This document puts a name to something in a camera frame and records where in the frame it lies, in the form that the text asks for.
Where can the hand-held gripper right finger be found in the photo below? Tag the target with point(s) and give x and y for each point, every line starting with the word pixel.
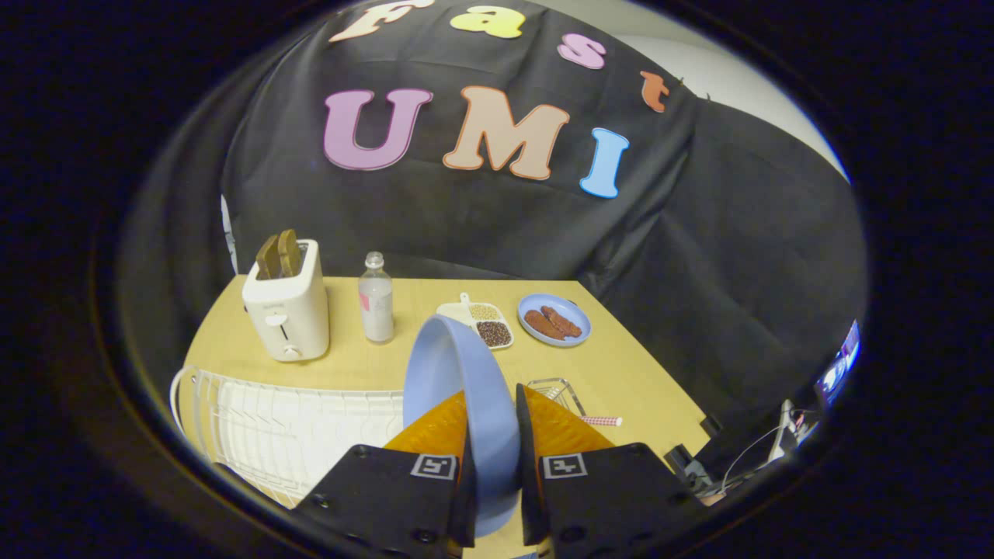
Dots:
pixel 606 497

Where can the brown toast slice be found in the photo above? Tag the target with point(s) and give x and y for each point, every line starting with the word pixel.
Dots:
pixel 267 260
pixel 290 252

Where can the white divided dish with beans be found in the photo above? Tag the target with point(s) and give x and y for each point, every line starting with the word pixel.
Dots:
pixel 485 322

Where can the blue plate with sausages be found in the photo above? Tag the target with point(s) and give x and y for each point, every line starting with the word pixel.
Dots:
pixel 571 307

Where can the computer monitor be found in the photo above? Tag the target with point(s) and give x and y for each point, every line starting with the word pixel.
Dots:
pixel 840 365

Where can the clear plastic bottle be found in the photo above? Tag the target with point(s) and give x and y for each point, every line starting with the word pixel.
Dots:
pixel 377 307

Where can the brown sausage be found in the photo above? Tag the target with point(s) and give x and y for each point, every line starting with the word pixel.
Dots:
pixel 542 324
pixel 563 321

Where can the plain light blue plate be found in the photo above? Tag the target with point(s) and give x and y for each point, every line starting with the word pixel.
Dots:
pixel 474 373

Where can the black table clamp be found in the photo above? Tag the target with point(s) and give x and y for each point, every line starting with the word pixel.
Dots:
pixel 687 462

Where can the cream toaster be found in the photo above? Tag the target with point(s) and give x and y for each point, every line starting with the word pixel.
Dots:
pixel 291 314

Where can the black backdrop cloth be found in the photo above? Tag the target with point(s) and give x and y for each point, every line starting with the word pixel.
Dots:
pixel 699 256

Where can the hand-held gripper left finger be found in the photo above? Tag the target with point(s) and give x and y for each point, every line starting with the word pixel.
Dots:
pixel 388 497

